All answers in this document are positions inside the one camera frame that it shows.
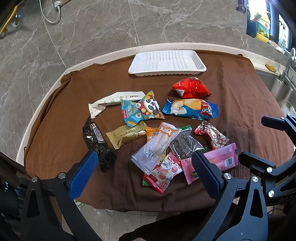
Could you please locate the pink Pororo packet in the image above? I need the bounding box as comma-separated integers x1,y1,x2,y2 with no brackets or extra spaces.
181,143,238,185

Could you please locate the red white patterned packet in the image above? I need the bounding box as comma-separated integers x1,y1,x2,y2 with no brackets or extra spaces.
194,120,229,150

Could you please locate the green clear seed packet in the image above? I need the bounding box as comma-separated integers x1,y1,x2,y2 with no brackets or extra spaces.
169,125,207,160

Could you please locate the black snack packet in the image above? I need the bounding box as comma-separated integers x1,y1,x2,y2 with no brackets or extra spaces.
82,116,116,173

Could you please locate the red fruit candy packet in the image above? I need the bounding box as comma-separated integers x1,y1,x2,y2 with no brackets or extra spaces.
144,152,183,193

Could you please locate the gold snack packet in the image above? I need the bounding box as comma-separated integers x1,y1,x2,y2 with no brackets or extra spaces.
106,121,147,150

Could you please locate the clear white sausage packet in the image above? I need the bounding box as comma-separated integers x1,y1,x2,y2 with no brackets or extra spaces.
130,122,181,175

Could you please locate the blue orange snack packet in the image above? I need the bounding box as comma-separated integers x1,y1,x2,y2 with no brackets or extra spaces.
162,98,219,121

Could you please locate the white long noodle packet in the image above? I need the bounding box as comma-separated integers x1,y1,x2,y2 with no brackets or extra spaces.
88,91,145,118

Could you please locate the red snack bag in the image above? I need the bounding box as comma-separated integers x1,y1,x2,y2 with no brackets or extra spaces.
172,77,212,99

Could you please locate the panda blue snack packet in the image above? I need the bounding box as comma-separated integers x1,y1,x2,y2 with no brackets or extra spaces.
121,90,165,127

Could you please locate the steel sink faucet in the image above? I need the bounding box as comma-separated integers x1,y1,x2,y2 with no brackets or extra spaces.
280,48,296,86

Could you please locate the yellow sponge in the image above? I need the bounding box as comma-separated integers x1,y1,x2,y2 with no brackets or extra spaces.
265,64,276,73

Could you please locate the brown tablecloth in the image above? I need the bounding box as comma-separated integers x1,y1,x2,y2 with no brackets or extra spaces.
24,51,294,212

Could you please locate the blue hanging towel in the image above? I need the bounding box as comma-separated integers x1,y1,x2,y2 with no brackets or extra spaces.
246,18,257,38

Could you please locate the purple hanging tool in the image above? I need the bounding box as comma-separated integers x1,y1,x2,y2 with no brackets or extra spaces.
236,0,247,13

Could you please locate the white plastic tray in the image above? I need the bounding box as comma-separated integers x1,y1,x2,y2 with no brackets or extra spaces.
128,50,207,76

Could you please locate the white cable with plug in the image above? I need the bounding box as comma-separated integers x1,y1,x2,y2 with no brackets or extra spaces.
38,0,62,25

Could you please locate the yellow hose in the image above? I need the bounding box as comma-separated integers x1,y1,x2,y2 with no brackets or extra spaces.
0,4,19,34

